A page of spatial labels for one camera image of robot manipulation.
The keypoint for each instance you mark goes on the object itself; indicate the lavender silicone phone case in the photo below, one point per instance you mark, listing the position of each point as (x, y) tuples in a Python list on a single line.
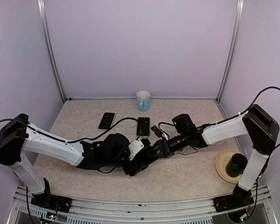
[(106, 129)]

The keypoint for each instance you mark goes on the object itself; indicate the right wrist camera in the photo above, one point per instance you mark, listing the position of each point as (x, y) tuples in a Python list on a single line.
[(159, 132)]

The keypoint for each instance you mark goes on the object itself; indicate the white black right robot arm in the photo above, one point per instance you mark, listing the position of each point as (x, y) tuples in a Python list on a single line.
[(255, 122)]

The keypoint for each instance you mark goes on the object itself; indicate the right aluminium corner post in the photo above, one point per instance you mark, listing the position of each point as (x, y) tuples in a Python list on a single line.
[(232, 50)]

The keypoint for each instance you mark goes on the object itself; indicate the beige round plate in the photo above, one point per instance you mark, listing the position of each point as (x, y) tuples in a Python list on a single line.
[(221, 162)]

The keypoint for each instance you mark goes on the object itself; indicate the dark green mug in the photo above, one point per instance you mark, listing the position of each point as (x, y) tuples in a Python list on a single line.
[(236, 165)]

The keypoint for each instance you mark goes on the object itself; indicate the aluminium corner post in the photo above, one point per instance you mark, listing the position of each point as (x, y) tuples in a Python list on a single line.
[(49, 47), (232, 50)]

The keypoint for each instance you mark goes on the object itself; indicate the purple-edged black smartphone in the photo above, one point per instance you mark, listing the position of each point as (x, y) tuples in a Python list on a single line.
[(106, 120)]

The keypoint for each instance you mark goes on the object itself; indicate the aluminium front rail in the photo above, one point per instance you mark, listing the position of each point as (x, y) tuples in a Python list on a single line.
[(87, 211)]

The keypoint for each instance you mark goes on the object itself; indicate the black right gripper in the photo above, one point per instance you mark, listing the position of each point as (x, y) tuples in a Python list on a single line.
[(164, 149)]

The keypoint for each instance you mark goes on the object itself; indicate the light blue ceramic mug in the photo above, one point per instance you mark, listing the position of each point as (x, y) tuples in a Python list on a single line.
[(143, 101)]

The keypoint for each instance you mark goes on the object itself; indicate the left aluminium corner post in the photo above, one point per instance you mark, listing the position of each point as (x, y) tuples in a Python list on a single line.
[(49, 47)]

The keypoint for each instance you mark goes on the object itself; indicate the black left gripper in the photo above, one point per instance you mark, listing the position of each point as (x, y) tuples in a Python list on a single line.
[(129, 170)]

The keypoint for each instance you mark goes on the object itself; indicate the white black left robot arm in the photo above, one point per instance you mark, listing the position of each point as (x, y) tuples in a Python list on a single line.
[(19, 136)]

